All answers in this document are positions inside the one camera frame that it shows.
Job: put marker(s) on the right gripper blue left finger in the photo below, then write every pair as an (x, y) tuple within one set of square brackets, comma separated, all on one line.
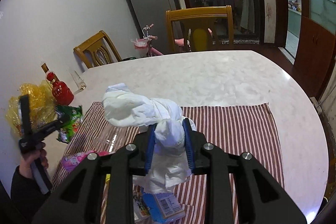
[(149, 152)]

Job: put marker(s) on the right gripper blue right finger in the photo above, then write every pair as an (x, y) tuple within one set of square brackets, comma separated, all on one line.
[(188, 144)]

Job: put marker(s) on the large white tissue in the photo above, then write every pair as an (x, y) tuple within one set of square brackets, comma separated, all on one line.
[(169, 167)]

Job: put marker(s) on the blue label plastic bottle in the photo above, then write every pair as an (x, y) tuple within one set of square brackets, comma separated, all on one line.
[(156, 208)]

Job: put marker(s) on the left dark sleeve forearm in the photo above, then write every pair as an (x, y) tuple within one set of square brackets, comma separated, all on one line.
[(26, 196)]

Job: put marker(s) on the left hand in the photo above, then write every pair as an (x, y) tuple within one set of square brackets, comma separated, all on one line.
[(28, 159)]

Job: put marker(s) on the yellow plastic bag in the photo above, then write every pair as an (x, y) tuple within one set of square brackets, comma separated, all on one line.
[(42, 106)]

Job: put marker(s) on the green snack wrapper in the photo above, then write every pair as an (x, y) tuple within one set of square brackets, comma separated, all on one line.
[(70, 128)]

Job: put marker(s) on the clear plastic cup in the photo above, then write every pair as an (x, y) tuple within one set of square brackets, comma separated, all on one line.
[(110, 140)]

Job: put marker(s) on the pink small bottle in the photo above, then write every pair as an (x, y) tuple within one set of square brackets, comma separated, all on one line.
[(70, 162)]

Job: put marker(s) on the red liquor bottle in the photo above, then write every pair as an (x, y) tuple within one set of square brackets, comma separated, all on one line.
[(60, 91)]

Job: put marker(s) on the drinking glass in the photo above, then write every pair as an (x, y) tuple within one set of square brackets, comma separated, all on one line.
[(81, 85)]

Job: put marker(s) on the wooden chair far side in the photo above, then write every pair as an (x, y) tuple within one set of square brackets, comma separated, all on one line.
[(199, 27)]

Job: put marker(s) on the wooden chair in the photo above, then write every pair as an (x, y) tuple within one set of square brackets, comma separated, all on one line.
[(199, 27), (94, 51)]

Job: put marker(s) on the pink child bicycle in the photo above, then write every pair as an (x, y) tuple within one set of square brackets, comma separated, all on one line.
[(144, 45)]

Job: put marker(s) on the wooden chair at left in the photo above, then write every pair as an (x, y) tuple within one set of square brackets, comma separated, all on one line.
[(94, 51)]

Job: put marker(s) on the dark red wooden door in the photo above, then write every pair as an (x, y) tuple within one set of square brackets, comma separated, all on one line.
[(314, 60)]

